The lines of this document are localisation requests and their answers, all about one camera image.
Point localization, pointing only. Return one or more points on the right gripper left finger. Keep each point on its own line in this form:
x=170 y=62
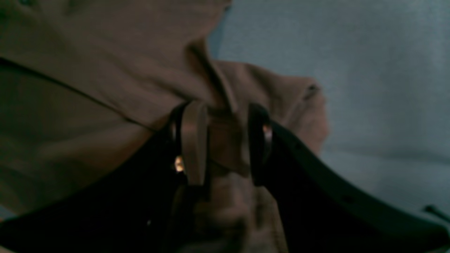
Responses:
x=129 y=210

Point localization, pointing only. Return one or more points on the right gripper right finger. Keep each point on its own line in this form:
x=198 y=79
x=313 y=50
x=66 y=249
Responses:
x=320 y=211

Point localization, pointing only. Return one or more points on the dark grey T-shirt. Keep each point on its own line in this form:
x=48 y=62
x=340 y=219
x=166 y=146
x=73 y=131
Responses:
x=84 y=83

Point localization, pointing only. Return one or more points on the blue table cloth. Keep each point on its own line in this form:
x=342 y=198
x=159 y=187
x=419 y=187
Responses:
x=384 y=66

